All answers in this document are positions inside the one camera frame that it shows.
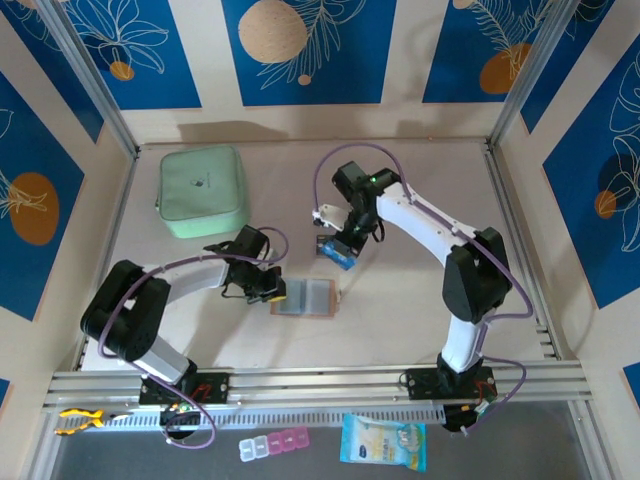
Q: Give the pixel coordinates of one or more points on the blue credit card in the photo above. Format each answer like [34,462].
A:
[345,262]

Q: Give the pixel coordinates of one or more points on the black VIP card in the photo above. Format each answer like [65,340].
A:
[320,247]

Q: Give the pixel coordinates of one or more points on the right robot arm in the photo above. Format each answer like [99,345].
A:
[425,220]

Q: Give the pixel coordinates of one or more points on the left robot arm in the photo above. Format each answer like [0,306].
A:
[192,275]

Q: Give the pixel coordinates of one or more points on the mint green zip pouch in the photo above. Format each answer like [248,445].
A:
[200,190]

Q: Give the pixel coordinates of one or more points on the white pink pill box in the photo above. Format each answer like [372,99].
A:
[275,444]

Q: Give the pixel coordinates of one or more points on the blue yellow snack packet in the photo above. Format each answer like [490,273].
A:
[382,442]

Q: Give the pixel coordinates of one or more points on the yellow black pliers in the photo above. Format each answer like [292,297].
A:
[82,421]

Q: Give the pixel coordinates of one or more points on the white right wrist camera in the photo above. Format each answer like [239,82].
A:
[330,215]

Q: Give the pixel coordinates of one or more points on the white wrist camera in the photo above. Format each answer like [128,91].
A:
[271,254]
[330,215]

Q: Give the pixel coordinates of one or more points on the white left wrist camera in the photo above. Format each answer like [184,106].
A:
[271,254]

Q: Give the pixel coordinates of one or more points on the aluminium front rail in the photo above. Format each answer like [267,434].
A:
[320,382]

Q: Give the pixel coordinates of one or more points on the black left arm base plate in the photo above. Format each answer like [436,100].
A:
[220,387]

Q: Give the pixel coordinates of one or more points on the aluminium side rail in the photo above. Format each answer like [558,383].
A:
[520,250]
[117,220]

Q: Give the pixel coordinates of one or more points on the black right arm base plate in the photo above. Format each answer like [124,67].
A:
[420,385]

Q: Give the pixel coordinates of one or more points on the aluminium frame post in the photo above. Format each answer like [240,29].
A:
[532,75]
[87,80]

